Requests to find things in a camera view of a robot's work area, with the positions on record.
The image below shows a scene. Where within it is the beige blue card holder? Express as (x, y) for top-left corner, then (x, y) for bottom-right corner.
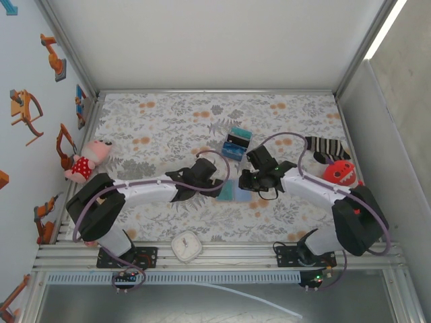
(215, 179), (252, 203)

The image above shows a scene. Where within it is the teal blue small box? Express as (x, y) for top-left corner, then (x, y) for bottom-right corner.
(222, 141), (246, 162)

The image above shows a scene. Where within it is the black credit card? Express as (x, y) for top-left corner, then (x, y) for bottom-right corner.
(227, 133), (250, 146)

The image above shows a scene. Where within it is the floral patterned table mat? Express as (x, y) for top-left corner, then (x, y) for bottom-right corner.
(67, 92), (377, 243)

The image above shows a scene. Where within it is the black white striped sock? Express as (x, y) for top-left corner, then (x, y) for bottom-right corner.
(304, 135), (352, 165)

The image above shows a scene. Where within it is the white square timer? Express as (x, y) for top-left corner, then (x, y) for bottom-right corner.
(170, 230), (203, 264)

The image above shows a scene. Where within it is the red plush monster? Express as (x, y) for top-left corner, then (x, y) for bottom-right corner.
(323, 159), (365, 189)

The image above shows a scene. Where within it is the pink plush doll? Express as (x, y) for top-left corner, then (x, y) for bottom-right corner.
(63, 139), (114, 184)

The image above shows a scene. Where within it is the small right circuit board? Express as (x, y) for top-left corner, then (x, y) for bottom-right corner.
(309, 267), (334, 284)

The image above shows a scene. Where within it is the small circuit board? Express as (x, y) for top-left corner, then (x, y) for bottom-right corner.
(112, 271), (139, 287)
(309, 267), (334, 284)

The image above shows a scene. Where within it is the small left circuit board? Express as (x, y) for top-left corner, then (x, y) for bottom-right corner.
(112, 271), (139, 287)

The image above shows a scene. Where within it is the blue orange robot sticker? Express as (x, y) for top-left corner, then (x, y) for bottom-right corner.
(73, 83), (90, 131)

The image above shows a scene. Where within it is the bright light strip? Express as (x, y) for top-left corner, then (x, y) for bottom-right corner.
(363, 0), (410, 62)

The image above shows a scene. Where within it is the orange grey robot sticker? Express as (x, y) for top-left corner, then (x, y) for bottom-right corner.
(9, 89), (45, 147)

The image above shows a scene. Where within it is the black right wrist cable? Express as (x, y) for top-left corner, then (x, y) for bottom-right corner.
(257, 186), (280, 202)

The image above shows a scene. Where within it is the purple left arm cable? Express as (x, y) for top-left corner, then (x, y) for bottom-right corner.
(72, 150), (232, 294)

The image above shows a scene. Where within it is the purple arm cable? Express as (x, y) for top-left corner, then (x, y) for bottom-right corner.
(72, 150), (232, 294)
(259, 131), (393, 293)

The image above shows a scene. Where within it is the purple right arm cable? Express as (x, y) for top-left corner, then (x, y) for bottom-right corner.
(259, 131), (393, 293)

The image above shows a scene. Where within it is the aluminium front rail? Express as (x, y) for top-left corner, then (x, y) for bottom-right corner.
(32, 240), (407, 273)

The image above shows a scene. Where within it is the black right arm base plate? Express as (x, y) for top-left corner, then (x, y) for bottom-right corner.
(275, 245), (337, 269)

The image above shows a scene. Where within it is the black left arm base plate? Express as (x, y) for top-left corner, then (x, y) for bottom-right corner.
(96, 246), (159, 269)

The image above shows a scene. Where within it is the aluminium rear rail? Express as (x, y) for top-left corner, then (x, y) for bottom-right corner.
(96, 88), (338, 97)

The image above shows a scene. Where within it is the white slotted cable duct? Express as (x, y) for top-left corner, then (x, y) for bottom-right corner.
(46, 271), (302, 284)

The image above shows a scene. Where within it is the aluminium frame post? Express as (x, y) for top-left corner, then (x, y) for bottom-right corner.
(35, 0), (100, 100)
(335, 0), (400, 99)

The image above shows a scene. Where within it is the blue wall sticker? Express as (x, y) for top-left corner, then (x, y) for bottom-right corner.
(3, 0), (20, 17)

